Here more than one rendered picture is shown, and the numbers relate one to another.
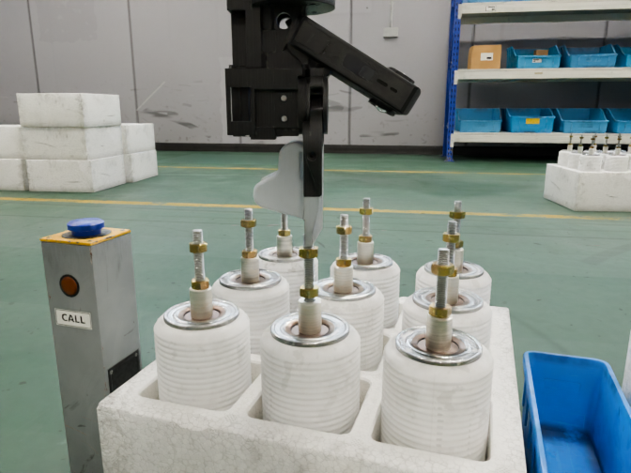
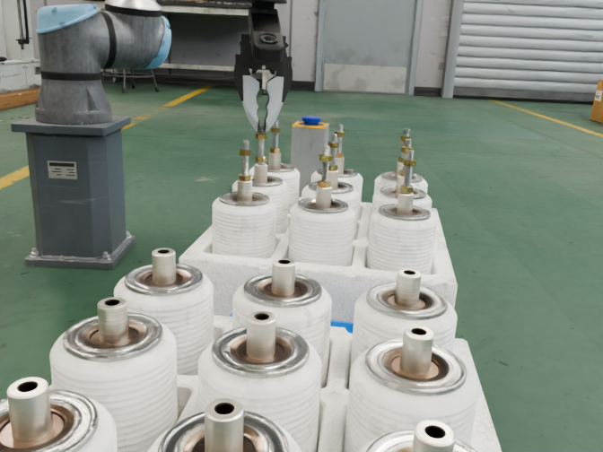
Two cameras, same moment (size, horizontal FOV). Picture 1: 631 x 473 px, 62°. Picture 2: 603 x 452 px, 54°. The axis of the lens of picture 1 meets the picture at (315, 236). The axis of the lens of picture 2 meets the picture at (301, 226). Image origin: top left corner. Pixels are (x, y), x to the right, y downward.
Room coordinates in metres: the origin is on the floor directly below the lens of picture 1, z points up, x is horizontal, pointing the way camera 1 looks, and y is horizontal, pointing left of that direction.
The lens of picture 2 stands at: (0.36, -0.96, 0.48)
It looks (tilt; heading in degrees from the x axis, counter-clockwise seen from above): 18 degrees down; 80
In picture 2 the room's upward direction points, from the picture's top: 3 degrees clockwise
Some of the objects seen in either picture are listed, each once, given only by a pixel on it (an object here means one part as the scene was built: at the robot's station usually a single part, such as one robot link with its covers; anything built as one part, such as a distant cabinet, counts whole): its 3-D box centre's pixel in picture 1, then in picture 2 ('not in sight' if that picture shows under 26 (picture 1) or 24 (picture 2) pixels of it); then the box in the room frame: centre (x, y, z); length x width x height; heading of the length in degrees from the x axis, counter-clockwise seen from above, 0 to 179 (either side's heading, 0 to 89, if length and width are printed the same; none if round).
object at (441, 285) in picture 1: (440, 291); (245, 165); (0.43, -0.11, 0.30); 0.01 x 0.01 x 0.08
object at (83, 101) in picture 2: not in sight; (73, 95); (0.10, 0.35, 0.35); 0.15 x 0.15 x 0.10
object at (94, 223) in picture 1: (85, 229); (310, 121); (0.59, 0.27, 0.32); 0.04 x 0.04 x 0.02
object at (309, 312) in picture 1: (310, 316); (260, 174); (0.46, 0.01, 0.26); 0.02 x 0.02 x 0.03
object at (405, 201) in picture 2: (454, 260); (405, 204); (0.65, -0.18, 0.26); 0.02 x 0.02 x 0.03
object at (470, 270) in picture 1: (454, 269); (404, 212); (0.65, -0.18, 0.25); 0.08 x 0.08 x 0.01
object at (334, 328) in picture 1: (310, 328); (260, 181); (0.46, 0.01, 0.25); 0.08 x 0.08 x 0.01
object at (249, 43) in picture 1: (284, 68); (263, 34); (0.46, 0.03, 0.49); 0.09 x 0.08 x 0.12; 88
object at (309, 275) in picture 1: (309, 272); (261, 148); (0.46, 0.01, 0.31); 0.01 x 0.01 x 0.08
